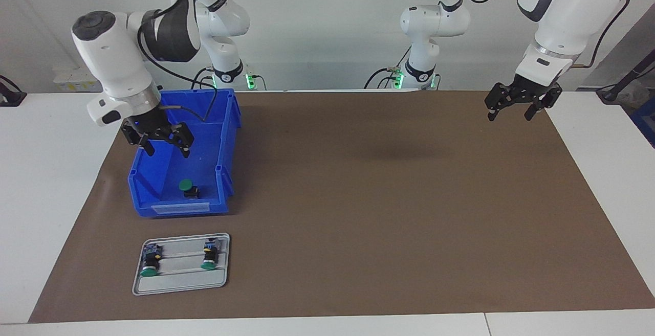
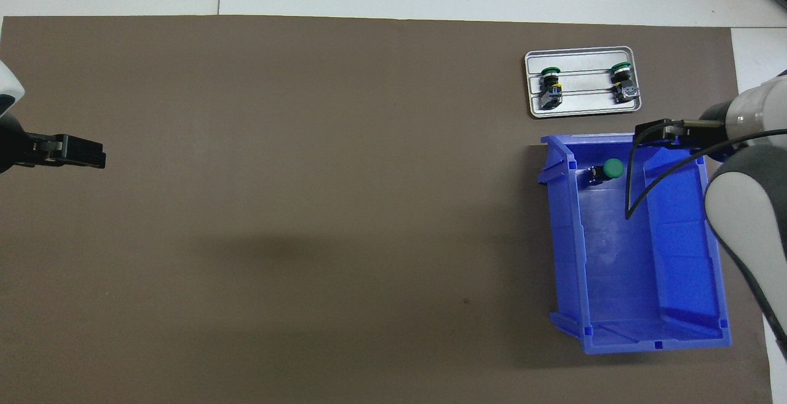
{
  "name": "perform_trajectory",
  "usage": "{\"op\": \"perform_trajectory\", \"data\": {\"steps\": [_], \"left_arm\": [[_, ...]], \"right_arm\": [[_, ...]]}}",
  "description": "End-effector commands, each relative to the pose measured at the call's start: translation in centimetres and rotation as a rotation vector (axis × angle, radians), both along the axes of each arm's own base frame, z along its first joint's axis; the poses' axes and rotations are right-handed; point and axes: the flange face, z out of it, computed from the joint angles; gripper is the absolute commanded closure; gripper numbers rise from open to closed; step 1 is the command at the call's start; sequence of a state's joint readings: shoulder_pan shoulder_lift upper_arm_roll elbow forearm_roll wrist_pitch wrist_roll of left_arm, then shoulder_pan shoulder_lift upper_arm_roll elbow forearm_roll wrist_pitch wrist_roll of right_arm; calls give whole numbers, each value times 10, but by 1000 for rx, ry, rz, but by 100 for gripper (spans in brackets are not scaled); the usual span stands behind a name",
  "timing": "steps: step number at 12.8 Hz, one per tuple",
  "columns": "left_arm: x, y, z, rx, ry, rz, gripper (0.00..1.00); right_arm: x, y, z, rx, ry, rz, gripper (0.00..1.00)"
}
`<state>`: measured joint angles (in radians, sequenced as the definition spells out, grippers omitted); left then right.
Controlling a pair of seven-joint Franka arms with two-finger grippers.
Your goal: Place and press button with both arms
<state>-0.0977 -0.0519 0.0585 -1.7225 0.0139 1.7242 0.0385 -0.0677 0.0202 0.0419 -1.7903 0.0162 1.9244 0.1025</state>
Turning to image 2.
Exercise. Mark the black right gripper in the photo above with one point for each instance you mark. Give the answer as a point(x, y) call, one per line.
point(716, 136)

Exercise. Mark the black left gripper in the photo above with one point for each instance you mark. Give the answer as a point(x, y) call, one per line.
point(18, 149)

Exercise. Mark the green push button switch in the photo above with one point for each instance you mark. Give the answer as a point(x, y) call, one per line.
point(612, 168)
point(550, 93)
point(626, 90)

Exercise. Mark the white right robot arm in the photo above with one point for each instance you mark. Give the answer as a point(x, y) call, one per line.
point(738, 207)

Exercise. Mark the grey metal tray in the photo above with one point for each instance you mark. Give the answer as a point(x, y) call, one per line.
point(584, 78)

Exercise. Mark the blue plastic storage bin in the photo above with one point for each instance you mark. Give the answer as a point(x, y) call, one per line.
point(615, 281)

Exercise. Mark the brown table mat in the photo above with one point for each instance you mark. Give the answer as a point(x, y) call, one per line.
point(307, 146)

